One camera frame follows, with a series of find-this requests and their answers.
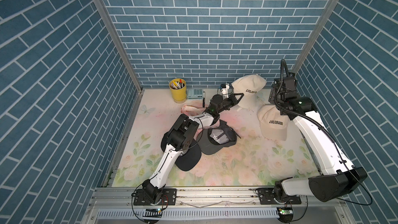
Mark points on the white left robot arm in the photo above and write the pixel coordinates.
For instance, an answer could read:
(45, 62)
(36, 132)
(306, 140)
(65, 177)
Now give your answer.
(188, 138)

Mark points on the black baseball cap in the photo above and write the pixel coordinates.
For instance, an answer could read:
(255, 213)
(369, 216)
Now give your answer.
(185, 160)

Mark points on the cream white baseball cap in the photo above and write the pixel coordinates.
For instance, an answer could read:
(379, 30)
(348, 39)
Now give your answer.
(249, 85)

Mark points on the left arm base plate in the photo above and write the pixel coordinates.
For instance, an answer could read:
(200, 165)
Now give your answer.
(166, 196)

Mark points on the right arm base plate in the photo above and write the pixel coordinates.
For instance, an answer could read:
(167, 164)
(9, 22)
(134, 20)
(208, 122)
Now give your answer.
(273, 196)

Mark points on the yellow pen holder cup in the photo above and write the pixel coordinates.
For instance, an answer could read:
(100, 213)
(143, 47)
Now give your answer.
(178, 89)

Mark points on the beige Colorado baseball cap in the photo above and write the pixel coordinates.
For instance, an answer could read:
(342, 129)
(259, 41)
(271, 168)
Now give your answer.
(273, 125)

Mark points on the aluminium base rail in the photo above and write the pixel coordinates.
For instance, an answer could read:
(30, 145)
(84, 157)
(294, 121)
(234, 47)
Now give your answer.
(213, 205)

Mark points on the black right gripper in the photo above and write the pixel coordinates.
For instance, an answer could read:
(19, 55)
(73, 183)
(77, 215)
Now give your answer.
(271, 98)

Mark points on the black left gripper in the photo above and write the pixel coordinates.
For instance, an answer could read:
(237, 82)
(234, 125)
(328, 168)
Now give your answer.
(230, 99)

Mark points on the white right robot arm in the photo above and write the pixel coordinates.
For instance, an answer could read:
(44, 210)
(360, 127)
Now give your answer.
(338, 175)

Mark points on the pink baseball cap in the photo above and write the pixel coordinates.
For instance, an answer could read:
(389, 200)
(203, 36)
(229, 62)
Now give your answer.
(194, 112)

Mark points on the grey baseball cap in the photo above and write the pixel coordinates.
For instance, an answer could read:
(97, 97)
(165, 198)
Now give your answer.
(211, 140)

